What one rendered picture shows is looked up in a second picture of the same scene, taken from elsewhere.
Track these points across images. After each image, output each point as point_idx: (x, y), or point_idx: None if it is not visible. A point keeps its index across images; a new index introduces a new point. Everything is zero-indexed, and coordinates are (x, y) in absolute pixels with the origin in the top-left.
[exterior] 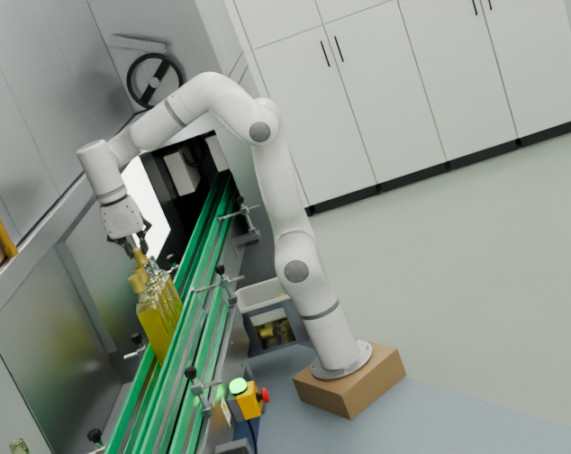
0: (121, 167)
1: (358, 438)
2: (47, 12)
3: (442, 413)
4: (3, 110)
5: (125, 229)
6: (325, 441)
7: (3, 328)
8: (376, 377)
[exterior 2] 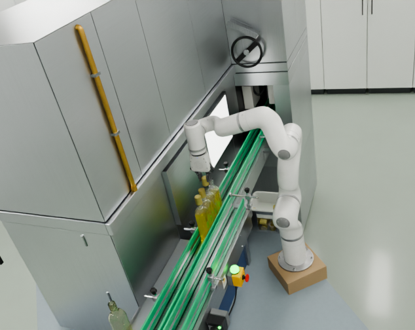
0: (212, 109)
1: (288, 310)
2: (192, 15)
3: (336, 316)
4: (148, 97)
5: (199, 168)
6: (271, 302)
7: (120, 233)
8: (309, 277)
